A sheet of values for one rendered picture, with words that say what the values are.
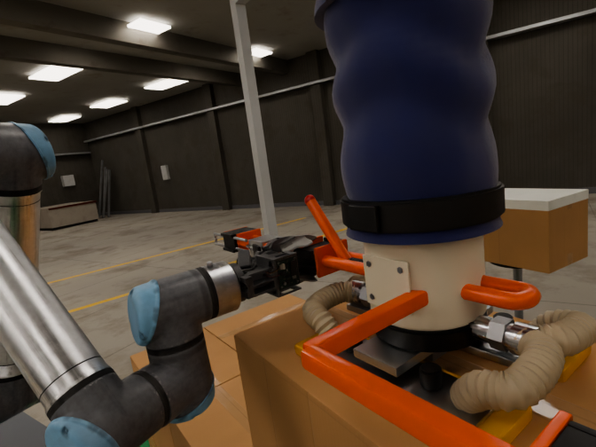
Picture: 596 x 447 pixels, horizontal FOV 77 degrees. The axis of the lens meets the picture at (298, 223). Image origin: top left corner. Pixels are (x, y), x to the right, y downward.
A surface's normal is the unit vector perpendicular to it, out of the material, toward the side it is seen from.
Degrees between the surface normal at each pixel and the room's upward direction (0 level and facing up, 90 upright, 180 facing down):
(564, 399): 0
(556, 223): 90
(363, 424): 0
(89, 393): 47
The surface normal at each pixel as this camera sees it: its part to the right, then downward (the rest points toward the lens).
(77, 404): 0.10, -0.40
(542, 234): -0.87, 0.20
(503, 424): -0.13, -0.98
